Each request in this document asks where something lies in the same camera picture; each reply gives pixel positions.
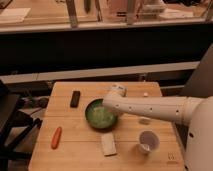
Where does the green ceramic bowl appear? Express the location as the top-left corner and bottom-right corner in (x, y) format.
(85, 99), (118, 129)

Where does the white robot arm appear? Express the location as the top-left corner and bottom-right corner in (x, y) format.
(103, 84), (213, 171)

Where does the black rectangular block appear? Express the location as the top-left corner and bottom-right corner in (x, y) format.
(70, 91), (81, 107)

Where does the small white bottle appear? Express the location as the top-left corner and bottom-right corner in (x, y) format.
(139, 92), (151, 125)

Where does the white folded cloth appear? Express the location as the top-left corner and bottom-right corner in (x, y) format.
(101, 133), (117, 156)

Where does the orange carrot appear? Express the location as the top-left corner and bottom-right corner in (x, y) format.
(51, 127), (62, 149)

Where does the black chair frame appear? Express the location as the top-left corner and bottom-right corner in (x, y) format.
(0, 79), (42, 171)

